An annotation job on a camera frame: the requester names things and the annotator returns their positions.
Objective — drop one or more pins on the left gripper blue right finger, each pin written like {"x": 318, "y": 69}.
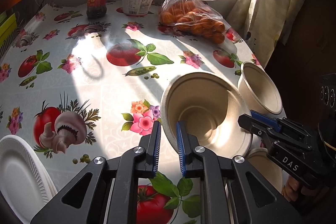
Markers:
{"x": 182, "y": 143}

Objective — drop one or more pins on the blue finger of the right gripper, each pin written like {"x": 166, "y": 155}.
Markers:
{"x": 271, "y": 122}
{"x": 254, "y": 126}

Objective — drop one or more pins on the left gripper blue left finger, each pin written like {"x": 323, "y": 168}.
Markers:
{"x": 156, "y": 134}

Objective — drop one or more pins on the paper bowl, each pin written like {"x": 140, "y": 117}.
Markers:
{"x": 258, "y": 90}
{"x": 210, "y": 107}

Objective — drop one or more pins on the large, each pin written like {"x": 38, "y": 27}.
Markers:
{"x": 273, "y": 173}

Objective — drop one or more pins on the white foam plate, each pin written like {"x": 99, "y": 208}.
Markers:
{"x": 49, "y": 181}
{"x": 23, "y": 183}

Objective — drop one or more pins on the person's right hand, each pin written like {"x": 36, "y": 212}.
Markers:
{"x": 291, "y": 189}

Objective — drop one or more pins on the fruit pattern tablecloth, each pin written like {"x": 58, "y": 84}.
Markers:
{"x": 84, "y": 94}

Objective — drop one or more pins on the floral cream curtain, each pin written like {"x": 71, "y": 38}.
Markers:
{"x": 264, "y": 23}

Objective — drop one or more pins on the plastic bag of oranges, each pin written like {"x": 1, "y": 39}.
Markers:
{"x": 198, "y": 3}

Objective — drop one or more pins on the striped black white box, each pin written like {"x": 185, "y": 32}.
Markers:
{"x": 8, "y": 42}

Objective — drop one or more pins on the yellow green box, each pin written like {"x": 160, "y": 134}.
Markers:
{"x": 9, "y": 25}

